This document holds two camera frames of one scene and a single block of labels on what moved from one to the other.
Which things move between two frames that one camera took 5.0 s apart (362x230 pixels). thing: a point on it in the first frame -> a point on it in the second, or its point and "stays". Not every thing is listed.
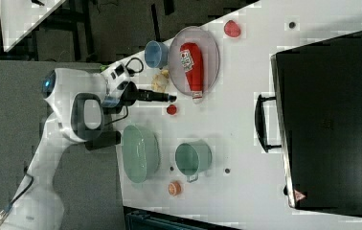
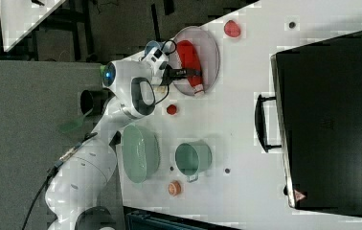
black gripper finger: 149,95 -> 184,71
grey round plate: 210,56 stays
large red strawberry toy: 232,29 stays
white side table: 20,18 stays
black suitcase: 328,118 stays
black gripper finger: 155,97 -> 184,76
